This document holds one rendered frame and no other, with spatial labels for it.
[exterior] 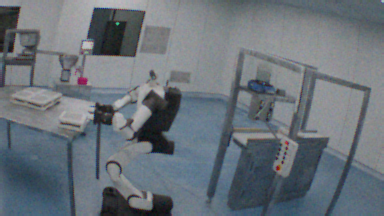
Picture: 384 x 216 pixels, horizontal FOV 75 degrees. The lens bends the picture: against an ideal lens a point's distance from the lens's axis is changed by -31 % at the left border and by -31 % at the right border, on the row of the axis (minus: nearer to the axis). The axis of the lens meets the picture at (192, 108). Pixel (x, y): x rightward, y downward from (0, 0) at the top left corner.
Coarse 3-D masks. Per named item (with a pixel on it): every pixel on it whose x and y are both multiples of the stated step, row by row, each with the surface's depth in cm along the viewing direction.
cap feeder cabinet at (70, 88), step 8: (56, 80) 437; (64, 80) 446; (72, 80) 455; (56, 88) 415; (64, 88) 422; (72, 88) 430; (80, 88) 437; (88, 88) 444; (72, 96) 433; (80, 96) 440; (88, 96) 447
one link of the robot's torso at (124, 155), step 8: (128, 144) 262; (136, 144) 250; (144, 144) 250; (120, 152) 253; (128, 152) 252; (136, 152) 251; (144, 152) 251; (112, 160) 254; (120, 160) 255; (128, 160) 256; (120, 168) 255
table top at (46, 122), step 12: (0, 96) 271; (0, 108) 237; (12, 108) 246; (24, 108) 255; (48, 108) 274; (60, 108) 283; (72, 108) 292; (84, 108) 300; (12, 120) 220; (24, 120) 227; (36, 120) 235; (48, 120) 243; (48, 132) 221; (60, 132) 225; (72, 132) 232
